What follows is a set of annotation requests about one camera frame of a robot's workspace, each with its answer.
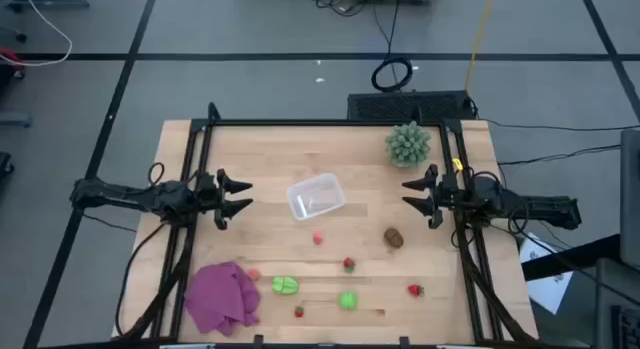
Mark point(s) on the black aluminium table frame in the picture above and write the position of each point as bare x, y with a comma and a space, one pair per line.
320, 122

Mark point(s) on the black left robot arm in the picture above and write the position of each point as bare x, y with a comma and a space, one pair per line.
125, 196

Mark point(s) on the brown kiwi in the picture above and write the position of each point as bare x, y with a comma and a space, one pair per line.
393, 238

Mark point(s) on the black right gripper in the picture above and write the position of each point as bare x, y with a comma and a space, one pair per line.
446, 194

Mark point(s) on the white printed paper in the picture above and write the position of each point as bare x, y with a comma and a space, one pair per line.
547, 286

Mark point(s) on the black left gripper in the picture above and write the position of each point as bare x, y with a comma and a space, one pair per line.
206, 194

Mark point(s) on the grey cart base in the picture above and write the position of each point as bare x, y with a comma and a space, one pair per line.
47, 2

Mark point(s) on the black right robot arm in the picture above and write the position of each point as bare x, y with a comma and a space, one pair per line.
540, 209

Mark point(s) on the green succulent plant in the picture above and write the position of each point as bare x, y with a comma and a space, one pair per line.
408, 145

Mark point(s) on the green pepper slice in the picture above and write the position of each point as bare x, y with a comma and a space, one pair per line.
285, 285

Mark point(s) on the red strawberry with long stem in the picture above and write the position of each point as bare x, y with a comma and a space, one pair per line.
299, 311

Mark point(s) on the red object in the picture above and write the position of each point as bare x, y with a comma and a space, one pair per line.
11, 56

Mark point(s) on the clear plastic tupperware container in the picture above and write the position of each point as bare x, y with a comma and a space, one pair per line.
315, 196

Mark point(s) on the purple cloth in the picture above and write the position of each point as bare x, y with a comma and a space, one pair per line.
220, 296

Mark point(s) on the round green lime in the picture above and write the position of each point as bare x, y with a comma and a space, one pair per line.
347, 300

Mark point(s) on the grey cabinet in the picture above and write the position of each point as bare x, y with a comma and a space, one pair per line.
631, 199

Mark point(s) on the yellow tag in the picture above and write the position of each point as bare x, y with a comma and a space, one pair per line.
457, 164

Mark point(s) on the black perforated box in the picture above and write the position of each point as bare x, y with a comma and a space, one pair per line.
407, 106

